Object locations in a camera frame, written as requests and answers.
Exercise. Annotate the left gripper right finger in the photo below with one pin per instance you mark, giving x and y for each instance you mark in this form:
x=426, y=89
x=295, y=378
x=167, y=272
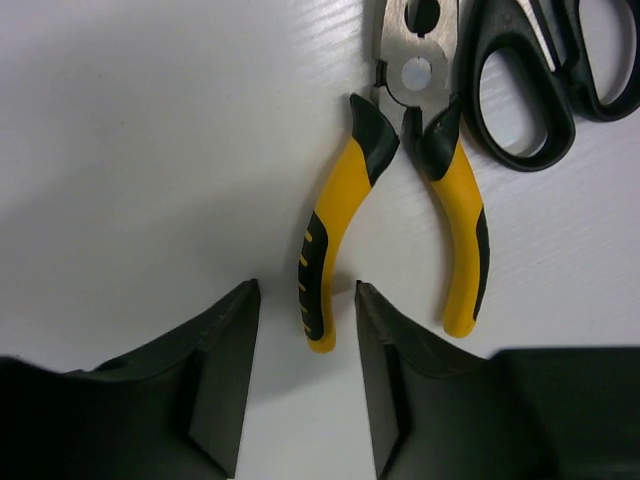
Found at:
x=437, y=411

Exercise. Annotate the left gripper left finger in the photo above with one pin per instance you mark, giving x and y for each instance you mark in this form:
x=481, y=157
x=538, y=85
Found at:
x=172, y=408

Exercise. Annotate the yellow handled pliers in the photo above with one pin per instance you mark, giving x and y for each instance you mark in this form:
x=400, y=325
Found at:
x=414, y=83

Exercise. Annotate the black handled scissors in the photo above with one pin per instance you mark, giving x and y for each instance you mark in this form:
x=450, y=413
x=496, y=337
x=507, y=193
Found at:
x=546, y=40

